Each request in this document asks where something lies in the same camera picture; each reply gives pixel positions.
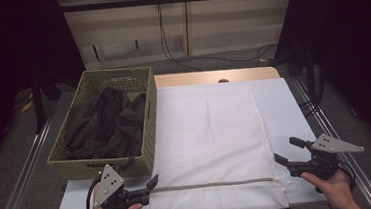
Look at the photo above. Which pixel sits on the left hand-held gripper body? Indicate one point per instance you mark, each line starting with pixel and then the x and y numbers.
pixel 111 184

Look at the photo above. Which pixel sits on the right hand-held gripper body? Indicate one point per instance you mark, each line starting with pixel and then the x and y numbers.
pixel 325 163

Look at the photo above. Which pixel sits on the dark cloth garment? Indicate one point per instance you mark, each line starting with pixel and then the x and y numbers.
pixel 108 124

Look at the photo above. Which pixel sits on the green woven basket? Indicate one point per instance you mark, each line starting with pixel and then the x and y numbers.
pixel 149 120

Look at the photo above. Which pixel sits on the white mesh laundry bag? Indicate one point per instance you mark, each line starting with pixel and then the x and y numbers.
pixel 210 142

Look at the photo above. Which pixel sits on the person's right hand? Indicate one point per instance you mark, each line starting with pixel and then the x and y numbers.
pixel 339 192

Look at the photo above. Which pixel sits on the white table mat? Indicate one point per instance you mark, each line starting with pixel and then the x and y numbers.
pixel 291 109

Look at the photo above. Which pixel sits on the dark round table grommet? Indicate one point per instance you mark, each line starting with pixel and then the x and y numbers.
pixel 223 80

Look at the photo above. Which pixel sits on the black metal stand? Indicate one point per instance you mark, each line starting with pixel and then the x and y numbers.
pixel 38 102

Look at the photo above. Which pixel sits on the metal floor rail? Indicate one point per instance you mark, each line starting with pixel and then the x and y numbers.
pixel 21 174
pixel 342 162

